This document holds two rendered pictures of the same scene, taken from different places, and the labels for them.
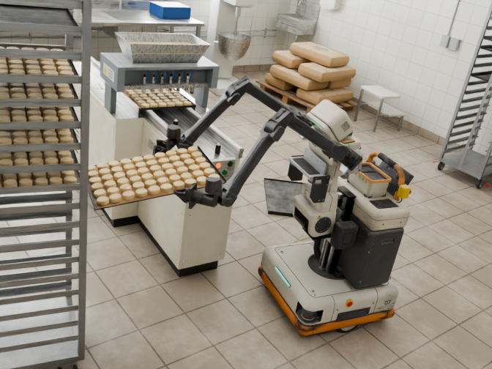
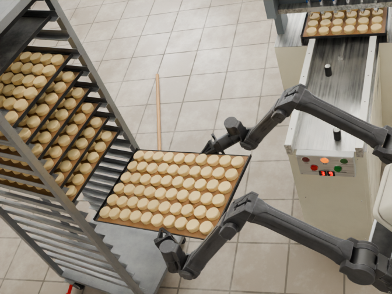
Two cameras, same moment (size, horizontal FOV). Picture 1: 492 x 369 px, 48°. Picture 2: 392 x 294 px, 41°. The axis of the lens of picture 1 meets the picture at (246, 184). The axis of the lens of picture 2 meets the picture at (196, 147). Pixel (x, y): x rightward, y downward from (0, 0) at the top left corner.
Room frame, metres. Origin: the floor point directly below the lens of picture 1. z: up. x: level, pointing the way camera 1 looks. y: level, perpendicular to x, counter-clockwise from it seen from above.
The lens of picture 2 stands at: (1.97, -0.95, 2.59)
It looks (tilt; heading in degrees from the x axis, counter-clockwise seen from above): 45 degrees down; 70
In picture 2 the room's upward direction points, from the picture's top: 24 degrees counter-clockwise
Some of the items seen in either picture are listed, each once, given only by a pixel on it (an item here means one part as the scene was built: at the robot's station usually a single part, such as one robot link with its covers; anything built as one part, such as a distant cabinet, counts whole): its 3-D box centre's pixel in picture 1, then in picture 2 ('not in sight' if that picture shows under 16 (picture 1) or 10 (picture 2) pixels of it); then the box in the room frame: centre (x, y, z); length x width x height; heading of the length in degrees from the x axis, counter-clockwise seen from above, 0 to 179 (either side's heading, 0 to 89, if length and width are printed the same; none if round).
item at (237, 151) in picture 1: (170, 97); (378, 3); (3.78, 0.64, 0.87); 2.01 x 0.03 x 0.07; 36
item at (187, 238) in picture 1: (184, 190); (342, 146); (3.19, 0.40, 0.45); 0.70 x 0.34 x 0.90; 36
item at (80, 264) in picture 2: (9, 331); (90, 266); (1.82, 0.93, 0.33); 0.64 x 0.03 x 0.03; 118
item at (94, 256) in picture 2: (8, 299); (74, 249); (1.82, 0.93, 0.51); 0.64 x 0.03 x 0.03; 118
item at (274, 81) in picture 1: (293, 80); not in sight; (7.35, -0.40, 0.19); 0.72 x 0.42 x 0.15; 134
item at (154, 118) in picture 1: (132, 98); (321, 7); (3.61, 0.88, 0.87); 2.01 x 0.03 x 0.07; 36
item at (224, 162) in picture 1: (216, 170); (326, 163); (2.90, 0.19, 0.77); 0.24 x 0.04 x 0.14; 126
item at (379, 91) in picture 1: (380, 108); not in sight; (6.55, -1.48, 0.23); 0.44 x 0.44 x 0.46; 33
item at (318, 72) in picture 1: (327, 70); not in sight; (6.92, -0.78, 0.49); 0.72 x 0.42 x 0.15; 137
